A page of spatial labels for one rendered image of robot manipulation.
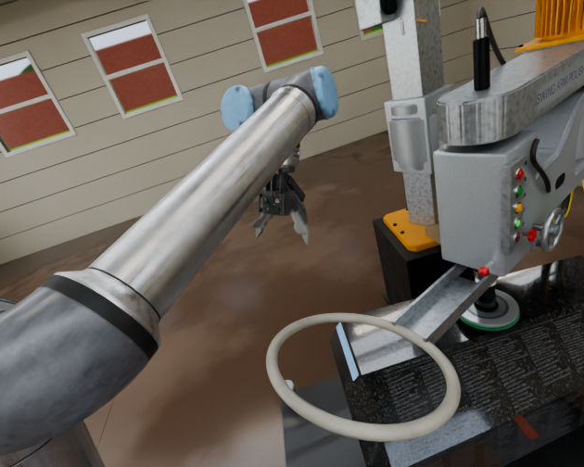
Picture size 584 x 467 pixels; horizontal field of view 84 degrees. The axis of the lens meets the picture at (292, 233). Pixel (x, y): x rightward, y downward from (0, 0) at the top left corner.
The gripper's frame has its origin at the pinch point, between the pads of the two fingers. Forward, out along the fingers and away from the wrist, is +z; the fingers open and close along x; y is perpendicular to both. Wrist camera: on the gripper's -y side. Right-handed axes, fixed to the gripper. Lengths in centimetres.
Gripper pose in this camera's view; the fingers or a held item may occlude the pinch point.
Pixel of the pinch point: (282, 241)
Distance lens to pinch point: 88.2
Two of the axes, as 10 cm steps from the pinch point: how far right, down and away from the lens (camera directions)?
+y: -4.2, 2.1, -8.9
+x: 9.1, 1.3, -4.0
